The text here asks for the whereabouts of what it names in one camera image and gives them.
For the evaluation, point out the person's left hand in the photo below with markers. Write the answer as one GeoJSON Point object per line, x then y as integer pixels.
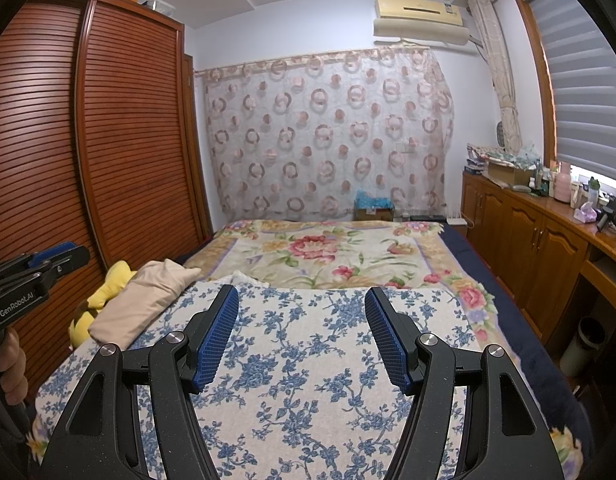
{"type": "Point", "coordinates": [10, 360]}

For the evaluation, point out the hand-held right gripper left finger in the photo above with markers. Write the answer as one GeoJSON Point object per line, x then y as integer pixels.
{"type": "Point", "coordinates": [215, 340]}

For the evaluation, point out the pink bottle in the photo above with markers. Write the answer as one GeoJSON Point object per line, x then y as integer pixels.
{"type": "Point", "coordinates": [562, 185]}

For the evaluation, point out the yellow plush toy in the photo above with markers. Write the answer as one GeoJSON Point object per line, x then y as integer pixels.
{"type": "Point", "coordinates": [113, 280]}

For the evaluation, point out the tied beige curtain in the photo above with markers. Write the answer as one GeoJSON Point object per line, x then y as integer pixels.
{"type": "Point", "coordinates": [492, 45]}

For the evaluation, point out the person's dark clothing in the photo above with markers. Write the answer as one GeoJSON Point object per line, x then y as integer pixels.
{"type": "Point", "coordinates": [8, 435]}

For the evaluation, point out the dark blue bed sheet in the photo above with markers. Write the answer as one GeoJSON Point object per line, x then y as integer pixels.
{"type": "Point", "coordinates": [517, 340]}

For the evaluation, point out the circle patterned wall curtain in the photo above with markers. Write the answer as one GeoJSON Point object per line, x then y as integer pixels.
{"type": "Point", "coordinates": [328, 135]}

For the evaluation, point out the green capped bottle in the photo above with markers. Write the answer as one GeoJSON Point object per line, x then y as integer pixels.
{"type": "Point", "coordinates": [593, 192]}

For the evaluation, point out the clear storage box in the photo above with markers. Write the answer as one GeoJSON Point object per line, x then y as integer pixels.
{"type": "Point", "coordinates": [159, 7]}

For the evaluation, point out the black tripod stand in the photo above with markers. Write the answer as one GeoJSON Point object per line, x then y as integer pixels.
{"type": "Point", "coordinates": [610, 215]}

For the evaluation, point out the wall air conditioner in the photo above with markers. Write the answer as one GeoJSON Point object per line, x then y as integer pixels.
{"type": "Point", "coordinates": [417, 10]}

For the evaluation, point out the floral blanket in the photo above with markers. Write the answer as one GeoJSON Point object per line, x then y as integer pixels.
{"type": "Point", "coordinates": [338, 250]}

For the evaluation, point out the white power strip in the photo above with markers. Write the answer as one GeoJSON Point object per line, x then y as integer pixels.
{"type": "Point", "coordinates": [457, 221]}

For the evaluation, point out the open cardboard box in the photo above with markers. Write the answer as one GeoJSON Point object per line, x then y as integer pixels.
{"type": "Point", "coordinates": [507, 174]}

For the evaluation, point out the pile of papers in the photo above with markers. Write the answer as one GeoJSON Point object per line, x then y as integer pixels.
{"type": "Point", "coordinates": [478, 157]}

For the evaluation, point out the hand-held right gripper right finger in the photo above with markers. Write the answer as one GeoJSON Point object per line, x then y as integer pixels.
{"type": "Point", "coordinates": [390, 342]}

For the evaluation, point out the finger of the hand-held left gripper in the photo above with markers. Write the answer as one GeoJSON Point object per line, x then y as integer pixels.
{"type": "Point", "coordinates": [70, 260]}
{"type": "Point", "coordinates": [50, 254]}

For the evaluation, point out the cardboard box with blue cloth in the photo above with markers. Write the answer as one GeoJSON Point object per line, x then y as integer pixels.
{"type": "Point", "coordinates": [372, 212]}

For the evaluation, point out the peach printed t-shirt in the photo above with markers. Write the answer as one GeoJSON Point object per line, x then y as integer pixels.
{"type": "Point", "coordinates": [143, 300]}

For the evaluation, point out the small grey fan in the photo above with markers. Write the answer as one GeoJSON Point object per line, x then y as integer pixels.
{"type": "Point", "coordinates": [502, 134]}

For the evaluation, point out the grey trash bin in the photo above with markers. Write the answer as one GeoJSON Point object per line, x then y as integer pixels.
{"type": "Point", "coordinates": [580, 350]}

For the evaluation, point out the purple tissue pack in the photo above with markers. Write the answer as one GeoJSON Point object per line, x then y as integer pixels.
{"type": "Point", "coordinates": [585, 214]}

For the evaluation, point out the wooden louvred wardrobe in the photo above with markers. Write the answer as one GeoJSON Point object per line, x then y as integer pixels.
{"type": "Point", "coordinates": [128, 135]}

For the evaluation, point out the grey window blind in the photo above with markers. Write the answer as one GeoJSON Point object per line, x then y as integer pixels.
{"type": "Point", "coordinates": [587, 100]}

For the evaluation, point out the wooden sideboard cabinet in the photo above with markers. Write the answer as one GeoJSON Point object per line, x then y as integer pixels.
{"type": "Point", "coordinates": [527, 240]}

